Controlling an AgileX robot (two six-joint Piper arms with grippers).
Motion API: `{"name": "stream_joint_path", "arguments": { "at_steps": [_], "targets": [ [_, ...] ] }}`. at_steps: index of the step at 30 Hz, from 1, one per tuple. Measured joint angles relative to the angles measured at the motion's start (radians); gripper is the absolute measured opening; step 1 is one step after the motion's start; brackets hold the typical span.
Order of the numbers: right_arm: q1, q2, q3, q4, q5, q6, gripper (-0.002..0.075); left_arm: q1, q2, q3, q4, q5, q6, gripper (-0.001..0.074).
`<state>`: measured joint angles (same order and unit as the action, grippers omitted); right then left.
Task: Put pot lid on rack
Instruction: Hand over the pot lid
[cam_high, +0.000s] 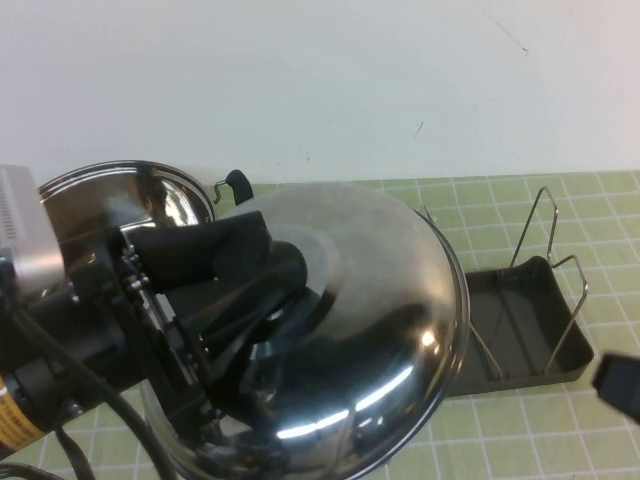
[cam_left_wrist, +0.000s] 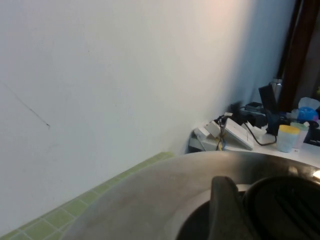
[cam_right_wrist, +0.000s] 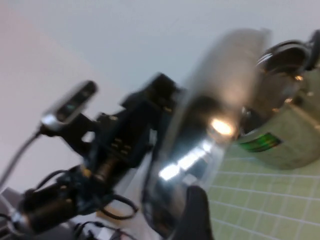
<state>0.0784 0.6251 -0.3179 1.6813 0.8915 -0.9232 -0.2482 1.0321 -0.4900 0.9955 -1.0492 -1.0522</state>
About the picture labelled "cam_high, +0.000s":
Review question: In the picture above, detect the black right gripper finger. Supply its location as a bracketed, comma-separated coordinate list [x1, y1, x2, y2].
[591, 351, 640, 427]

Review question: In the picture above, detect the stainless steel cooking pot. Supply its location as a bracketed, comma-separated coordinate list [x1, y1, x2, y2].
[37, 159, 254, 264]

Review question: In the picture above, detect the green grid tablecloth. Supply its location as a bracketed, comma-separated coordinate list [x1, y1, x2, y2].
[0, 170, 640, 480]

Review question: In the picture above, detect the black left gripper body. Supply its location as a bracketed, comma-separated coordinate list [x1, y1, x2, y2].
[0, 224, 226, 432]

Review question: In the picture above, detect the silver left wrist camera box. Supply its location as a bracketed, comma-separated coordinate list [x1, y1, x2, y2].
[0, 164, 69, 297]

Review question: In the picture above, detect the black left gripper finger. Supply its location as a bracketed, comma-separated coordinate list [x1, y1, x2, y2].
[132, 209, 274, 297]
[192, 242, 309, 401]

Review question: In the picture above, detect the steel pot lid black knob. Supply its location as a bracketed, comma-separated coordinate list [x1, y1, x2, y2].
[141, 179, 474, 480]

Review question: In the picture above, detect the grey tray wire lid rack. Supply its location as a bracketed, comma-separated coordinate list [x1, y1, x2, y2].
[419, 187, 597, 397]

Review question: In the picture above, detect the black cable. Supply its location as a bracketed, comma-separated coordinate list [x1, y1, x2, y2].
[0, 292, 157, 480]
[0, 427, 99, 480]

